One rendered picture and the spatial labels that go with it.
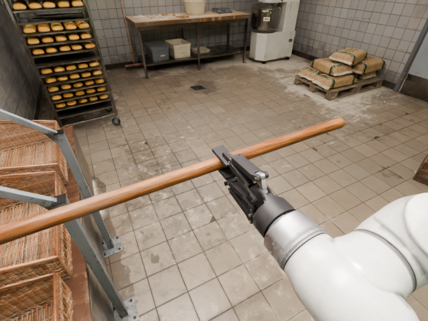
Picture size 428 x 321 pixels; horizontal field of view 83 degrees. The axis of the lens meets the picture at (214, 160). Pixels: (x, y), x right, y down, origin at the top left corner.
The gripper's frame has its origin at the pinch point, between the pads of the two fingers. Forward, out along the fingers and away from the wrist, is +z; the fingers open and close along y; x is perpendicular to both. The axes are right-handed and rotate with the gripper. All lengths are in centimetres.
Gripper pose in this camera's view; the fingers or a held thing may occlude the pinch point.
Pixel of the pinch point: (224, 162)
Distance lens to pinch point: 56.2
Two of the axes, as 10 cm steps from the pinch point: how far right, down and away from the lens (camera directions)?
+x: 8.9, -2.9, 3.7
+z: -4.6, -5.4, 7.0
